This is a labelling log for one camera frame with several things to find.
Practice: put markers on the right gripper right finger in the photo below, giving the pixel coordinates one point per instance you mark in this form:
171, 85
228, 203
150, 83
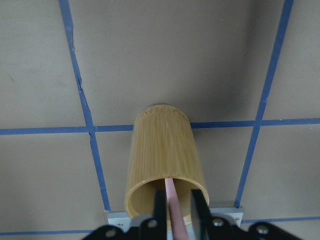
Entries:
201, 218

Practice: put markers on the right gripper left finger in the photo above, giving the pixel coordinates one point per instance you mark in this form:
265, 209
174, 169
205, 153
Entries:
160, 215

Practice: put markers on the pink chopstick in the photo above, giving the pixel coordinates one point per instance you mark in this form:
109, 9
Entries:
178, 228

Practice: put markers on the bamboo chopstick holder cup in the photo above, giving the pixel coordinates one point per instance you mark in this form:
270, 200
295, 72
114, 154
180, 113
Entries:
162, 146

